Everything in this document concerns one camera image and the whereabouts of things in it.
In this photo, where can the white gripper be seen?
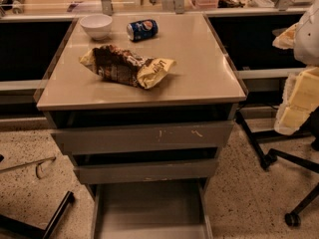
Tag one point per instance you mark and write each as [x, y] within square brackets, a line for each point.
[307, 45]

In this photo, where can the brown chip bag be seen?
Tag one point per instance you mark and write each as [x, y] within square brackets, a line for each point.
[125, 67]

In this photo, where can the grey drawer cabinet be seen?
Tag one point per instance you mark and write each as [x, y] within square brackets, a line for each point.
[157, 110]

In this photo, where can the middle grey drawer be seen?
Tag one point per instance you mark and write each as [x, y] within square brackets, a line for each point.
[147, 171]

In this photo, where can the grey drawer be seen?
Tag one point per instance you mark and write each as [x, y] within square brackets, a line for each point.
[151, 210]
[142, 137]
[147, 171]

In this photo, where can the bottom grey drawer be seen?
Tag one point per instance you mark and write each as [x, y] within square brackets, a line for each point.
[151, 210]

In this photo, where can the top grey drawer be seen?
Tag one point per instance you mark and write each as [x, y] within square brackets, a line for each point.
[142, 137]

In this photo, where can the blue pepsi can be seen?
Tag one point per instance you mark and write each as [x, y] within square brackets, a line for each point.
[142, 30]

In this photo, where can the white bowl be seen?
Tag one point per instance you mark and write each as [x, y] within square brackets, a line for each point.
[97, 26]

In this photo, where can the black floor stand leg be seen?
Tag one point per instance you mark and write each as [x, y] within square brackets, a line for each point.
[37, 229]

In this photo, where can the black table frame leg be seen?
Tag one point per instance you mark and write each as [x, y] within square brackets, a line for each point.
[266, 160]

